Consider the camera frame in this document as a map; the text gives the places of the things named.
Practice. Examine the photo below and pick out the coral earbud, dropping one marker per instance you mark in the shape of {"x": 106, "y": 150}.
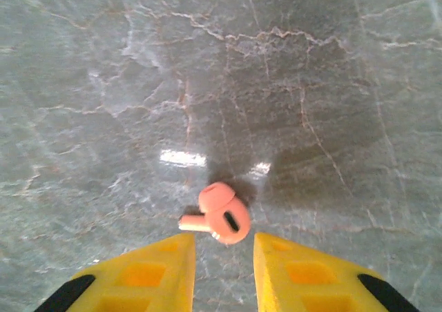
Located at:
{"x": 228, "y": 222}

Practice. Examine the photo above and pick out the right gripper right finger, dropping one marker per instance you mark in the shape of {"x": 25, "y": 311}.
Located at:
{"x": 304, "y": 284}

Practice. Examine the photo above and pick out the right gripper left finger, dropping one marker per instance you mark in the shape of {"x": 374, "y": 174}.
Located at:
{"x": 148, "y": 284}

